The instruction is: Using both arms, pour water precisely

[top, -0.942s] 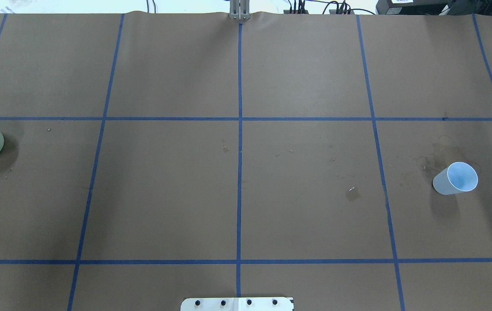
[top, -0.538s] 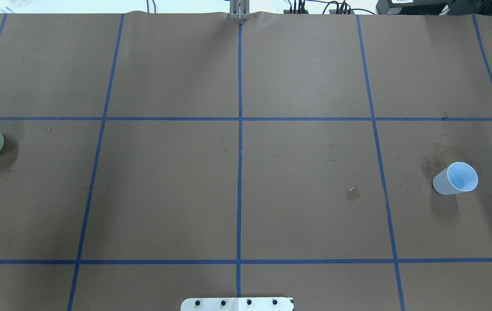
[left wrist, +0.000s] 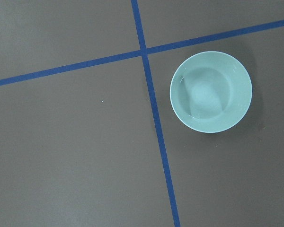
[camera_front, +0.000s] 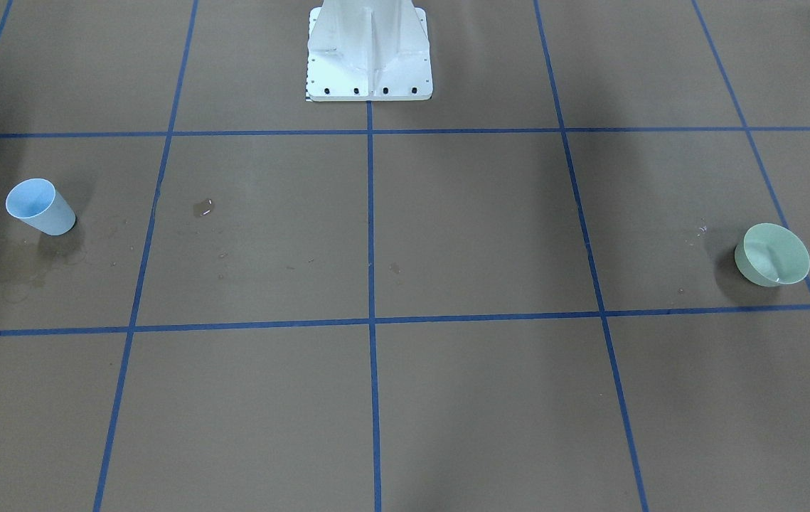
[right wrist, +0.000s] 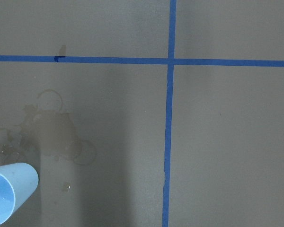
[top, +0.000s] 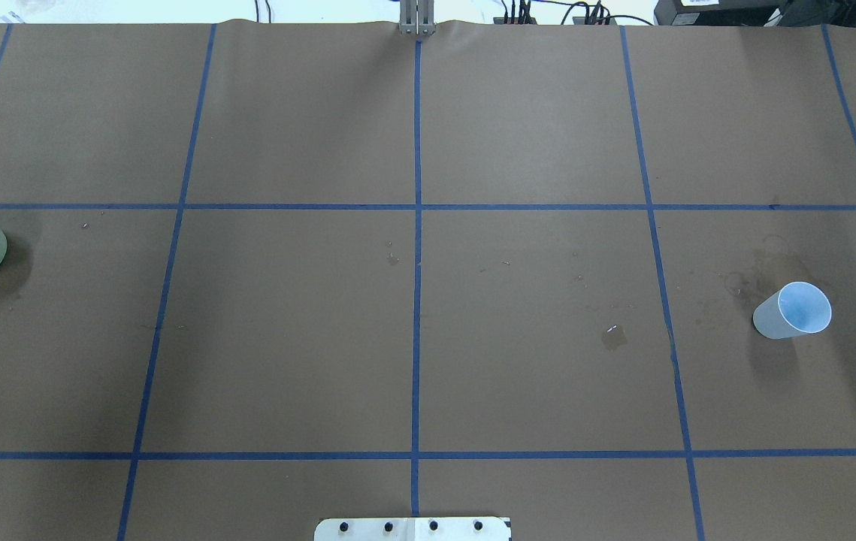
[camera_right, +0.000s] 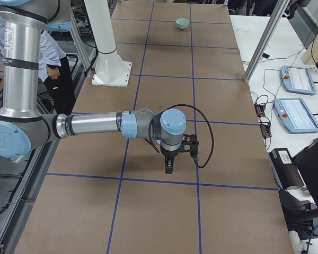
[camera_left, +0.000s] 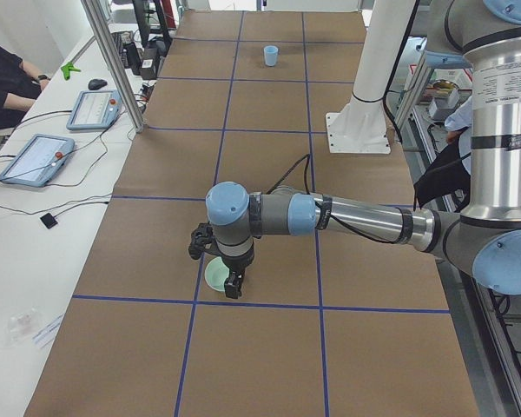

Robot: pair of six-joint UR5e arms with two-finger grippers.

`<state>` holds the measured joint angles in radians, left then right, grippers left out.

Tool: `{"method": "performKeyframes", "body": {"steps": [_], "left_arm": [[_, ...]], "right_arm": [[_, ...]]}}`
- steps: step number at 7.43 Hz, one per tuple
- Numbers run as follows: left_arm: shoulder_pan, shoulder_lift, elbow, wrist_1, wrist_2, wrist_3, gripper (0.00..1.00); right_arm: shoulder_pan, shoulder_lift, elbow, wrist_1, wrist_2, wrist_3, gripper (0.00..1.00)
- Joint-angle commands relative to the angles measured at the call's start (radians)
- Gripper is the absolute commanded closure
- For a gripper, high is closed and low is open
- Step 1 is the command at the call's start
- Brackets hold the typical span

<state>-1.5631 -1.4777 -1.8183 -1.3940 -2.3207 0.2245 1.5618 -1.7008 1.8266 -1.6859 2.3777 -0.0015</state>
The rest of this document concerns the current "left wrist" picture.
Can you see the mint green ceramic bowl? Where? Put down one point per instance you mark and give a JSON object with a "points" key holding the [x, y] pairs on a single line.
{"points": [[210, 92]]}

